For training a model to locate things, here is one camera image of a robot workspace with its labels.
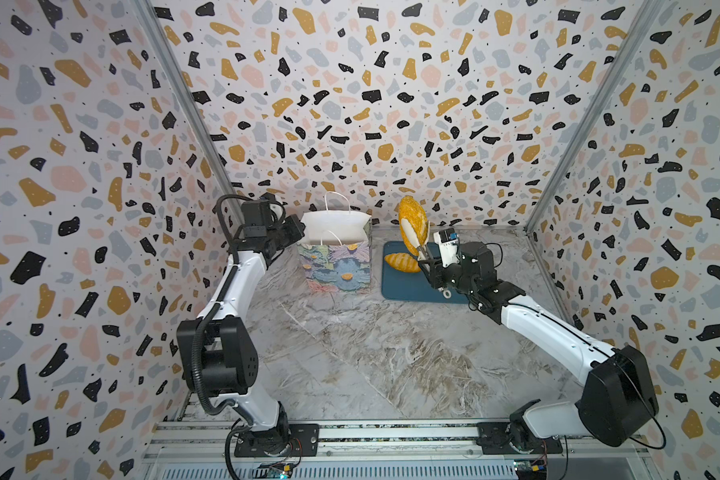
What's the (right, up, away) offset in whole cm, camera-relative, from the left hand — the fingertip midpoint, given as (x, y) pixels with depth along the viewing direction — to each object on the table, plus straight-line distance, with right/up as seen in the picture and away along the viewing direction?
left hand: (305, 218), depth 84 cm
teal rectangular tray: (+30, -22, +20) cm, 42 cm away
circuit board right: (+58, -62, -13) cm, 86 cm away
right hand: (+32, -11, -4) cm, 34 cm away
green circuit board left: (-3, -61, -14) cm, 63 cm away
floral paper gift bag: (+9, -9, -2) cm, 13 cm away
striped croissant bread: (+29, -13, +21) cm, 39 cm away
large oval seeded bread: (+31, 0, -2) cm, 31 cm away
